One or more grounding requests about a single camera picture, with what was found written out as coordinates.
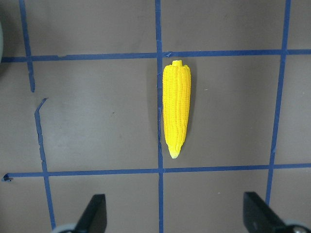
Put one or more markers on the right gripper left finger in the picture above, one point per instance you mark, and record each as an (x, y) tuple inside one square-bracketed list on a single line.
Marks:
[(94, 217)]

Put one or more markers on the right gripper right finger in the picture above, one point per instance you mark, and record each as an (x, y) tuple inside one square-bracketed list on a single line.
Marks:
[(258, 217)]

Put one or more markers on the yellow corn cob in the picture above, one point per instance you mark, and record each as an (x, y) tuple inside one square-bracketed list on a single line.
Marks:
[(176, 84)]

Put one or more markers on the pale green electric pot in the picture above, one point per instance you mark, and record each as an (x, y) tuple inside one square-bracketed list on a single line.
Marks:
[(1, 42)]

